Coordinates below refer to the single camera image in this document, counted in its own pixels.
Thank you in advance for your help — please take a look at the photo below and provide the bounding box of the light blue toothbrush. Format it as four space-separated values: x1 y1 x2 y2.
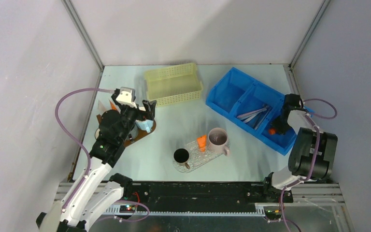
241 111 265 124

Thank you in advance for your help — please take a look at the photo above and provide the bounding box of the pink mug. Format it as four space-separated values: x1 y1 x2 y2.
208 128 230 156

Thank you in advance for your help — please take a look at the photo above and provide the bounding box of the clear textured oval tray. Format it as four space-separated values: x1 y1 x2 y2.
172 140 224 173

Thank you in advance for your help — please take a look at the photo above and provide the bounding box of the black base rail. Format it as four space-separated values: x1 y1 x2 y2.
122 179 293 214

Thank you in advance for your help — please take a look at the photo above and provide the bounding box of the orange toothpaste tube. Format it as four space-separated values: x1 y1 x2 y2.
196 134 207 152
109 101 118 111
268 128 277 135

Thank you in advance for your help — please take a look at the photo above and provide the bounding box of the light blue mug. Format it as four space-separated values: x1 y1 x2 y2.
136 119 154 133

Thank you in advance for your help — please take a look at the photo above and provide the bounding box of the yellow perforated plastic basket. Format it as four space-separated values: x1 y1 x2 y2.
143 63 203 106

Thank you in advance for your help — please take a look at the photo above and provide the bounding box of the blue plastic divided bin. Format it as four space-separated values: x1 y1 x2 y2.
206 68 297 156

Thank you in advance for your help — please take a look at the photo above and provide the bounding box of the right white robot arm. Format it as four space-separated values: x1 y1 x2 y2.
261 94 338 202

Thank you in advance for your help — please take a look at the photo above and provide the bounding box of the brown mug black inside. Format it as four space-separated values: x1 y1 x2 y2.
173 148 190 169

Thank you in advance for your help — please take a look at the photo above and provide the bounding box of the brown wooden oval tray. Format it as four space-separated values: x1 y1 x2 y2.
124 120 157 147

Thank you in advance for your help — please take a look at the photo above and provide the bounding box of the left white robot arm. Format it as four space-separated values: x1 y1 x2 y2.
36 100 157 232

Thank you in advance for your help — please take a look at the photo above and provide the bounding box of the white toothpaste tube pink cap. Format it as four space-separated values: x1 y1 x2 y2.
97 100 108 115

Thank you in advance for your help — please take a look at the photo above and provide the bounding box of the clear textured plastic box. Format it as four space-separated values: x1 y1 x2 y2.
194 135 210 160

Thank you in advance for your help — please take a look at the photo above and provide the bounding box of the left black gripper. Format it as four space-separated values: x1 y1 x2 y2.
112 97 156 143

